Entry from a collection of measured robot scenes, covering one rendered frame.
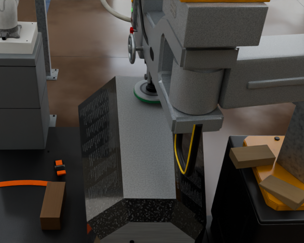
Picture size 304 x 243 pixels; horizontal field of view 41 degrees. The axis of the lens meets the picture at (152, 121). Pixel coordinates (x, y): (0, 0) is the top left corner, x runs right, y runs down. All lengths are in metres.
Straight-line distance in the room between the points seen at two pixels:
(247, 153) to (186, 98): 0.68
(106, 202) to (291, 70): 0.94
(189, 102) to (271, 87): 0.32
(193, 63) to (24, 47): 1.64
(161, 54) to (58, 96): 2.25
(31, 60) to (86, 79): 1.34
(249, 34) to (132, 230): 0.95
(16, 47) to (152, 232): 1.59
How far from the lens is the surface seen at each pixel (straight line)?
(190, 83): 1.44
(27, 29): 2.98
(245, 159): 2.02
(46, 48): 3.97
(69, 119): 3.53
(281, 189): 1.97
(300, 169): 2.05
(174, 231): 1.80
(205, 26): 1.24
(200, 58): 1.37
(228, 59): 1.41
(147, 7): 1.98
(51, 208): 2.65
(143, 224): 1.76
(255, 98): 1.59
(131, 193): 1.78
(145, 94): 2.26
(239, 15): 1.27
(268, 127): 3.73
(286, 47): 1.61
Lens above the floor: 2.13
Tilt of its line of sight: 37 degrees down
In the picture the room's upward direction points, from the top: 5 degrees clockwise
